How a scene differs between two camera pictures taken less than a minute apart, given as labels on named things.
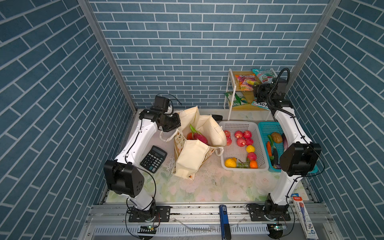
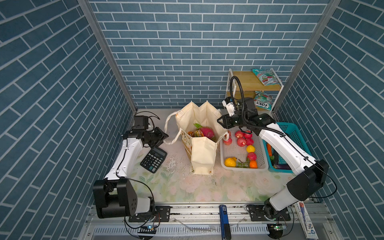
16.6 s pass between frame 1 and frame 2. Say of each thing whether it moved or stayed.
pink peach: stayed
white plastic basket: stayed
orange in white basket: stayed
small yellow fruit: stayed
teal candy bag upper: stayed
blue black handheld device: stayed
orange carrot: stayed
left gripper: moved
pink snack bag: moved
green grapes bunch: stayed
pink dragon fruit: moved
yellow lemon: stayed
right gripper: moved
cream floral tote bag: moved
